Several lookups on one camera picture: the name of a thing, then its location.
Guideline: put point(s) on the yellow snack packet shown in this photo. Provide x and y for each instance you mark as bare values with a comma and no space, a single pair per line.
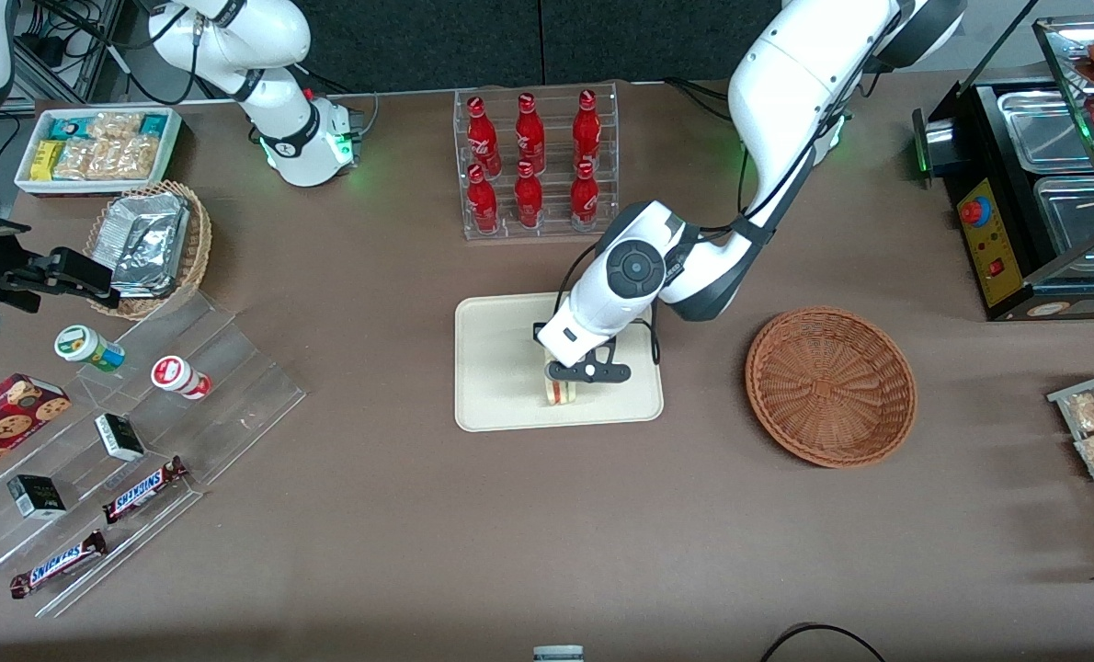
46,160

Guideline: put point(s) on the cream rectangular serving tray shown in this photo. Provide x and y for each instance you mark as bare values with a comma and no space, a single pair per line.
501,368

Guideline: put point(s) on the Snickers chocolate bar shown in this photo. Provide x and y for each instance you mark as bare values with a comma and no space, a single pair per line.
58,565
142,490

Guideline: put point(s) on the white rectangular snack bin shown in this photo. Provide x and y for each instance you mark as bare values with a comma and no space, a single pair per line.
170,138

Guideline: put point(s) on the red-lidded white cup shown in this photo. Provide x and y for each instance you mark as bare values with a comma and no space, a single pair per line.
175,374

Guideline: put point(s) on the small black carton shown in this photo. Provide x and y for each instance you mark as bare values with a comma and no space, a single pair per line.
119,437
37,496

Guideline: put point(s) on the clear acrylic bottle rack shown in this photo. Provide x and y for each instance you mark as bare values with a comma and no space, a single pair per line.
556,225

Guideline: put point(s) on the grey tray of snack bags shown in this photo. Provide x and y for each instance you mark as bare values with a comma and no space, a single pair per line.
1062,397

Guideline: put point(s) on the red cola bottle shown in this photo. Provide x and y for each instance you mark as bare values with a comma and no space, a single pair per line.
529,200
529,133
586,129
585,198
483,204
482,138

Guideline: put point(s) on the clear bag of crackers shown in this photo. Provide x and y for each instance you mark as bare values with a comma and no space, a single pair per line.
115,126
133,156
78,159

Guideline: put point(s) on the red chocolate cookie box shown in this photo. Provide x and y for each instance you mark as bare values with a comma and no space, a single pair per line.
5,423

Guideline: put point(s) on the round brown wicker basket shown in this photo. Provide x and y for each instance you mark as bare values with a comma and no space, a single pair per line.
830,386

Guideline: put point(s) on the black glass food warmer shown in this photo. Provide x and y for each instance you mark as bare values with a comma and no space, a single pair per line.
993,248

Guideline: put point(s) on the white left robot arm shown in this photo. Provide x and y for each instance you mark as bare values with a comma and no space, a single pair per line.
786,83

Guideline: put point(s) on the aluminium frame with electronics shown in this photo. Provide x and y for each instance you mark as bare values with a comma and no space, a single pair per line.
69,46

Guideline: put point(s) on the light tan wicker basket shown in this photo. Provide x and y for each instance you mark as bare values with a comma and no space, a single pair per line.
198,248

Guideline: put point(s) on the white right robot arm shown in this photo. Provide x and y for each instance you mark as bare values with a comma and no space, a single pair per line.
271,83

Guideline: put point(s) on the plastic-wrapped triangle sandwich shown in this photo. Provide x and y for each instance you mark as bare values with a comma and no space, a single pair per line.
561,393

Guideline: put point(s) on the teal snack packet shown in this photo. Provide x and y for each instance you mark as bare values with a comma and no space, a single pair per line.
153,125
69,127

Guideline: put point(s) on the silver foil bag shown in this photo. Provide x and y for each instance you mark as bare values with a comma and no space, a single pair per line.
147,244

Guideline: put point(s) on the green-lidded white cup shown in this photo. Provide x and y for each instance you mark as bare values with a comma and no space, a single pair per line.
83,345

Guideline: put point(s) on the steel warmer pan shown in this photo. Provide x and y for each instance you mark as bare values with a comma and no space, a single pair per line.
1043,129
1076,216

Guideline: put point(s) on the clear acrylic stepped display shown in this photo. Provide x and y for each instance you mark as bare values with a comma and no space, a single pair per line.
234,386

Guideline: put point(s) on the white grey capped object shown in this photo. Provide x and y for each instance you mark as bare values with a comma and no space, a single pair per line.
558,654

